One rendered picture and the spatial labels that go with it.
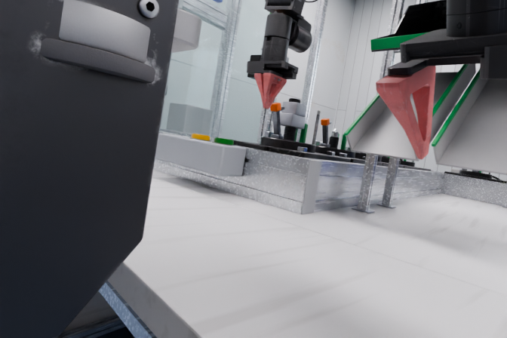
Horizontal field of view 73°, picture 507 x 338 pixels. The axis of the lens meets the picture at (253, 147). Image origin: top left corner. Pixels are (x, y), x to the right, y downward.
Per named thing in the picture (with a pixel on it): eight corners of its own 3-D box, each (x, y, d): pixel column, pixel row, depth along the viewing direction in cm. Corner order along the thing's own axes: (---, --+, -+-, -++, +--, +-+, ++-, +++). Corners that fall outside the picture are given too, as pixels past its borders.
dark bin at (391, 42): (441, 45, 57) (441, -2, 55) (370, 52, 67) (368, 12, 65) (495, 26, 74) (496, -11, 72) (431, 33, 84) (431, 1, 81)
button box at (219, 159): (219, 176, 65) (224, 144, 65) (154, 158, 78) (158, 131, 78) (242, 176, 70) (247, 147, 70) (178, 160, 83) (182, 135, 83)
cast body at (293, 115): (290, 126, 82) (296, 96, 81) (276, 124, 84) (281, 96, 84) (308, 130, 88) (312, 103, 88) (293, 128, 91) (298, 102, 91)
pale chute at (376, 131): (419, 161, 56) (413, 140, 54) (350, 151, 66) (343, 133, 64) (477, 72, 69) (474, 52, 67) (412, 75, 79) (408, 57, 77)
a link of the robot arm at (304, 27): (268, -17, 76) (299, -18, 71) (296, 3, 85) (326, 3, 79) (254, 37, 78) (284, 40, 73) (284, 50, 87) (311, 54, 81)
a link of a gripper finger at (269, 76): (258, 109, 82) (264, 70, 82) (283, 112, 78) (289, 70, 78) (240, 105, 77) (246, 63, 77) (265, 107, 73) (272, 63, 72)
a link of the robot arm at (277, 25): (262, 10, 75) (283, 7, 72) (281, 20, 81) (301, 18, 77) (258, 41, 76) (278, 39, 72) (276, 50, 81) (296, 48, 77)
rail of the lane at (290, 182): (301, 214, 61) (311, 155, 61) (78, 145, 117) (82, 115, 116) (316, 212, 66) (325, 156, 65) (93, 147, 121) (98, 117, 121)
